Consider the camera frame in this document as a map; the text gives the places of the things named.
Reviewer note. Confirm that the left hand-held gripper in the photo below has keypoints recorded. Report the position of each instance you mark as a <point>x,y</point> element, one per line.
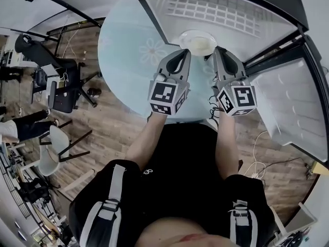
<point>164,92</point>

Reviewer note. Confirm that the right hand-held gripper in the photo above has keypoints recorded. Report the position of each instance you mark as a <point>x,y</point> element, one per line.
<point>241,96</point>

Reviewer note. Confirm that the white plate of food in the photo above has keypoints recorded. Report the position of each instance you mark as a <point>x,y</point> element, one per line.
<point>198,41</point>

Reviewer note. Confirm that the person's right forearm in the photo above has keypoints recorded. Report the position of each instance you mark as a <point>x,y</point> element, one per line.
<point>226,143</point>

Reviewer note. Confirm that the person's left forearm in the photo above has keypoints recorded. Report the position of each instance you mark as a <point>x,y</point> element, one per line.
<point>149,135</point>

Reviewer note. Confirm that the pair of dark shoes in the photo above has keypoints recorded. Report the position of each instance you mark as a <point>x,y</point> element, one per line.
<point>93,92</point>

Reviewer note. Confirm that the person's black shirt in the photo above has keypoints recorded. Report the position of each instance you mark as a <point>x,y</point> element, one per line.
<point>185,168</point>

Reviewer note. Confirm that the grey-backed office chair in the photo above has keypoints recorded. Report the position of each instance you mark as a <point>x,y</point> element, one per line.
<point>61,99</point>

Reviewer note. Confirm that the white chair with black legs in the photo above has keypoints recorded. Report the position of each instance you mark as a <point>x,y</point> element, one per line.
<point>57,140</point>

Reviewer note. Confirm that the black office chair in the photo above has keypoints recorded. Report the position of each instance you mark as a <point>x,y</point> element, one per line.
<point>51,58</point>

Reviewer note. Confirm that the person's chin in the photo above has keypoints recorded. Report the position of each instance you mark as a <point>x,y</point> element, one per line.
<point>185,233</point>

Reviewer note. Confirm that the black backpack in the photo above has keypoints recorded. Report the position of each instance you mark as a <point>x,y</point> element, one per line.
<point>34,189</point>

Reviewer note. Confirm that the black metal frame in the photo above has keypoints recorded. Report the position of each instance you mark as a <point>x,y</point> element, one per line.
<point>77,11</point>

